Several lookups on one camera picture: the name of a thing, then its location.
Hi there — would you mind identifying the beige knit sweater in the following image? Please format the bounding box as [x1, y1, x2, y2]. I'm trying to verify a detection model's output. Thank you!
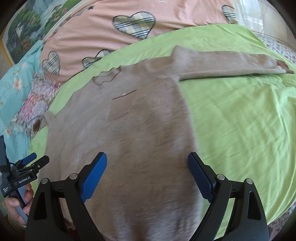
[39, 46, 290, 240]

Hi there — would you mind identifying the person's left hand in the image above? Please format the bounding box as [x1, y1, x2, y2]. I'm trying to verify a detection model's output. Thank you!
[4, 183, 34, 225]

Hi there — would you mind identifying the pink purple floral cloth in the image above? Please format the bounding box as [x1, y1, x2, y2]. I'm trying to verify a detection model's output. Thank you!
[11, 73, 61, 137]

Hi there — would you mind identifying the teal floral pillow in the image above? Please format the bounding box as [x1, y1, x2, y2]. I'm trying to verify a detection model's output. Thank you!
[1, 40, 44, 163]

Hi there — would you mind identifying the green bed sheet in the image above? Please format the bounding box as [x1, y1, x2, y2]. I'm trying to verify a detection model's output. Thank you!
[28, 23, 296, 239]

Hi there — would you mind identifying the framed landscape painting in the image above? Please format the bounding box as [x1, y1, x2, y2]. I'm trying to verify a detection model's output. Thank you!
[1, 0, 88, 66]

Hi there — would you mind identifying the pink quilt with plaid hearts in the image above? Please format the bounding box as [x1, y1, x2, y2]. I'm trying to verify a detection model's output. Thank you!
[40, 0, 236, 83]

